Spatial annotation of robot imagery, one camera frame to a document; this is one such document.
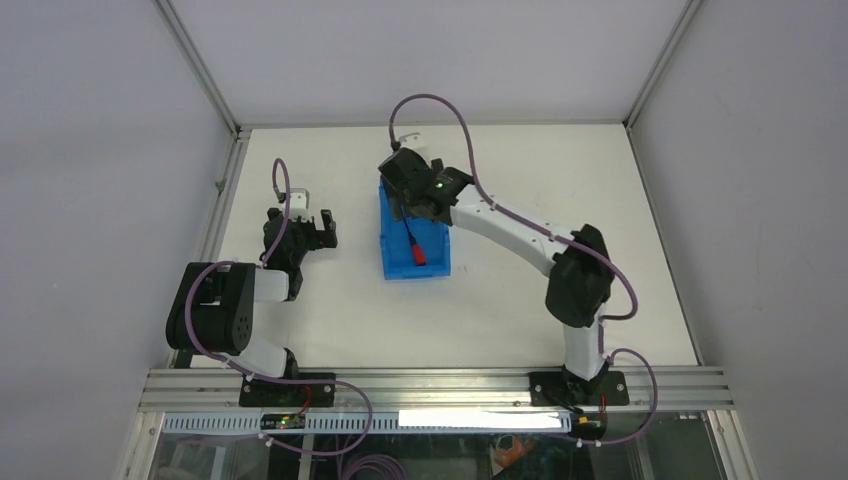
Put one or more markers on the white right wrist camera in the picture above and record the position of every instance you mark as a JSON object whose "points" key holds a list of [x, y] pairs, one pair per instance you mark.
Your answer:
{"points": [[413, 141]]}

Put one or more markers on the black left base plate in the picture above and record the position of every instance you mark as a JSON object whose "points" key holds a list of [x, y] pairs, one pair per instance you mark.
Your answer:
{"points": [[320, 392]]}

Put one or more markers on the red and black screwdriver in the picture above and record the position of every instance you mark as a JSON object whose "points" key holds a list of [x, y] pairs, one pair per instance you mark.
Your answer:
{"points": [[417, 253]]}

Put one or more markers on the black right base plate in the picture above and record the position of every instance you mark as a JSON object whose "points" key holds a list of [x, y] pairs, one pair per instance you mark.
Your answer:
{"points": [[560, 388]]}

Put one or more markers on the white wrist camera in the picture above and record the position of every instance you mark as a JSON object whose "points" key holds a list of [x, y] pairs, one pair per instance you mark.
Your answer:
{"points": [[413, 141], [296, 202]]}

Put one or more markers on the orange object under table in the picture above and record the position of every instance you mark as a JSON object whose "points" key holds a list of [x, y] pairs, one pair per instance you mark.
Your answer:
{"points": [[508, 449]]}

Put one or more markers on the blue plastic bin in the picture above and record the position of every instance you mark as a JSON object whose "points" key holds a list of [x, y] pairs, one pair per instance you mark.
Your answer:
{"points": [[397, 262]]}

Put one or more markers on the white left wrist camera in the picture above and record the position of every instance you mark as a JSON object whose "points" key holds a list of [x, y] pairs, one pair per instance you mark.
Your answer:
{"points": [[296, 202]]}

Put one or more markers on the aluminium front rail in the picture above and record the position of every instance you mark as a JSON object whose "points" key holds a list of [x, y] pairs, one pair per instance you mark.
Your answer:
{"points": [[666, 389]]}

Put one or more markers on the white slotted cable duct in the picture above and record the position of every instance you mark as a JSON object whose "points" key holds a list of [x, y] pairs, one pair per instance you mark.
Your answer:
{"points": [[401, 422]]}

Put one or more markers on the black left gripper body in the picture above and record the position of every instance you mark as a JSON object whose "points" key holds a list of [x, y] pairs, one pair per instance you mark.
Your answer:
{"points": [[303, 237]]}

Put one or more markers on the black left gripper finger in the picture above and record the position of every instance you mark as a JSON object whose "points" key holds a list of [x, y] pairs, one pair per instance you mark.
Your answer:
{"points": [[273, 215], [326, 238]]}

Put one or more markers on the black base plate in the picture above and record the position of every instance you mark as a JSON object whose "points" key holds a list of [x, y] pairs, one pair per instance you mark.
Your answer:
{"points": [[320, 392], [560, 388]]}

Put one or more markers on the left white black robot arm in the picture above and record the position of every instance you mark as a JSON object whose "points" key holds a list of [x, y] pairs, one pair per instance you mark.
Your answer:
{"points": [[212, 313]]}

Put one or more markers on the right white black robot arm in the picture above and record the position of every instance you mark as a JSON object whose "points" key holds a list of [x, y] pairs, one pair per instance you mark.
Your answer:
{"points": [[577, 268]]}

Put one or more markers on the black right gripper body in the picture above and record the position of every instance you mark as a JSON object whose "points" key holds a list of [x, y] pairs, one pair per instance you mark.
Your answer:
{"points": [[437, 171]]}

